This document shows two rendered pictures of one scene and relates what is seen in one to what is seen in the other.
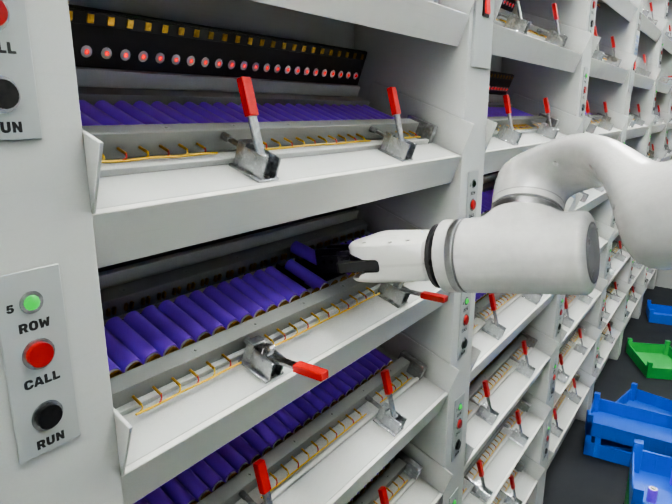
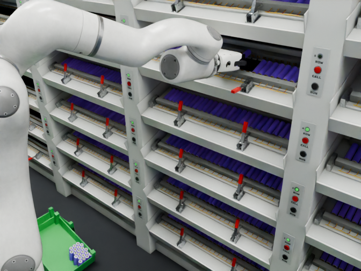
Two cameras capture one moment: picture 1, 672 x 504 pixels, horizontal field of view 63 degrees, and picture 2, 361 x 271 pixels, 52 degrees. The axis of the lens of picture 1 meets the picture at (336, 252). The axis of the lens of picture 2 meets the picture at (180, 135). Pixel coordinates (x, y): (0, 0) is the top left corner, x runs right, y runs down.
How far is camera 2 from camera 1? 1.29 m
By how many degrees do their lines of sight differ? 87
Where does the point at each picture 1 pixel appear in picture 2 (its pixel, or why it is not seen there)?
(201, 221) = (156, 17)
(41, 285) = (125, 18)
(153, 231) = (145, 15)
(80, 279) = (130, 20)
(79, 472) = not seen: hidden behind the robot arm
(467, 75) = not seen: outside the picture
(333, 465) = (211, 133)
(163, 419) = (153, 63)
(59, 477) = not seen: hidden behind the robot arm
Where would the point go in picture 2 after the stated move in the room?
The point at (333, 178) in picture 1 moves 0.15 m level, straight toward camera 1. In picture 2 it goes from (196, 18) to (146, 18)
